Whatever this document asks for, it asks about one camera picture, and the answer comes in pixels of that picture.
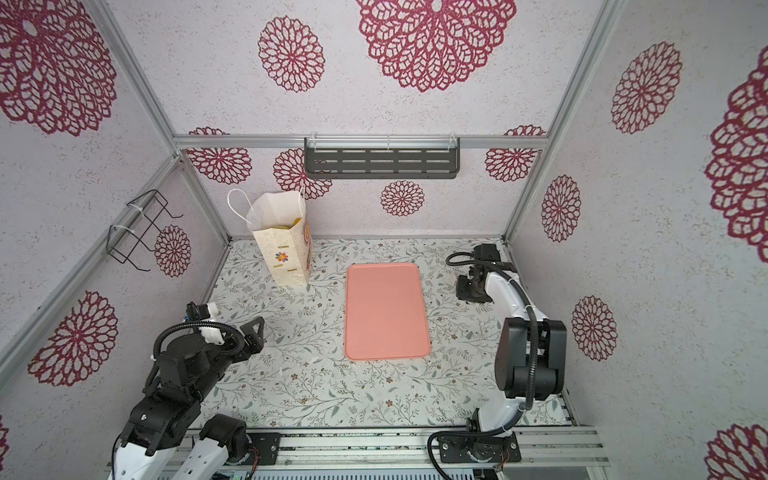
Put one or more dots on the black wire wall rack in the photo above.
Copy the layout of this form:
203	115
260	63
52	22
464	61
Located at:
123	240

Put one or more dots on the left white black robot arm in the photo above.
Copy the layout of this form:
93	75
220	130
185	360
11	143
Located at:
189	360

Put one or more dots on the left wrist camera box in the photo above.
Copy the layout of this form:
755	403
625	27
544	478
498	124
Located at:
201	312

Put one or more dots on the grey slotted wall shelf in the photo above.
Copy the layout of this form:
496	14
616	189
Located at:
386	159

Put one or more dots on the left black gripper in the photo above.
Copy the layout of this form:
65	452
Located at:
255	342

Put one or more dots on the pink plastic tray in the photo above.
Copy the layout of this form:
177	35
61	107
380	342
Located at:
385	313

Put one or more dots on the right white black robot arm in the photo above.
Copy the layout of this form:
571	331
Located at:
529	364

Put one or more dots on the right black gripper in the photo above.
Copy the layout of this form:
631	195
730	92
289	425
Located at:
461	289

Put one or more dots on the white printed paper bag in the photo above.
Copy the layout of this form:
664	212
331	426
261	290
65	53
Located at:
279	224

